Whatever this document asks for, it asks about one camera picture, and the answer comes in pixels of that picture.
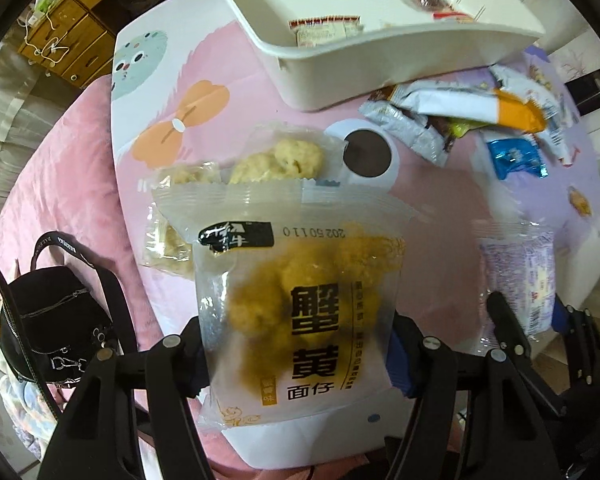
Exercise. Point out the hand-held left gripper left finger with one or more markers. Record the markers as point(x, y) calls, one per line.
point(175, 375)

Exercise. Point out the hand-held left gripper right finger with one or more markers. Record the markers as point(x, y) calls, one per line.
point(399, 365)

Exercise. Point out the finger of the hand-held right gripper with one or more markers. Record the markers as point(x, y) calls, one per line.
point(580, 330)
point(502, 317)

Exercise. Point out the white purple packet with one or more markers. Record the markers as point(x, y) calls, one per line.
point(517, 275)

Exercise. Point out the yellow noodle snack packet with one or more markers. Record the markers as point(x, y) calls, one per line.
point(300, 310)

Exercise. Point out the pale noodle block packet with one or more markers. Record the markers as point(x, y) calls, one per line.
point(167, 245)

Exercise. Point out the blue snack packet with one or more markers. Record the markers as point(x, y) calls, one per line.
point(517, 157)

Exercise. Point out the orange white snack packet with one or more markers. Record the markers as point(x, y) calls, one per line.
point(480, 102)

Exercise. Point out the silver snack packet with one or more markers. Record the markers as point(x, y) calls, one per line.
point(402, 122)

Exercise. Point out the pale puffed snack packet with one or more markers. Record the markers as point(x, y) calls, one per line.
point(285, 152)

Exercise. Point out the white plastic storage box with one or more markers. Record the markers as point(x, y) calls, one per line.
point(380, 55)

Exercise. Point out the red sausage stick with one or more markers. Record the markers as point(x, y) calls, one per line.
point(455, 15)

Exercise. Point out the beige packet red edges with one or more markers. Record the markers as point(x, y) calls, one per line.
point(325, 29)

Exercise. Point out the black handbag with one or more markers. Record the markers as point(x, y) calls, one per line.
point(50, 310)

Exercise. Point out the printed plush blanket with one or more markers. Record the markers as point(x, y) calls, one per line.
point(0, 360)

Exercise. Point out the pink bed sheet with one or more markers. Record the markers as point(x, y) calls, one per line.
point(70, 170)

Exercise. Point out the white lace cloth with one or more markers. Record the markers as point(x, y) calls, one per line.
point(0, 125)

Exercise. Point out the cartoon printed small table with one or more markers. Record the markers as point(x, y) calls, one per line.
point(145, 50)

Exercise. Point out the wooden desk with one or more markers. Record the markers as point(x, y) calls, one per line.
point(75, 20)

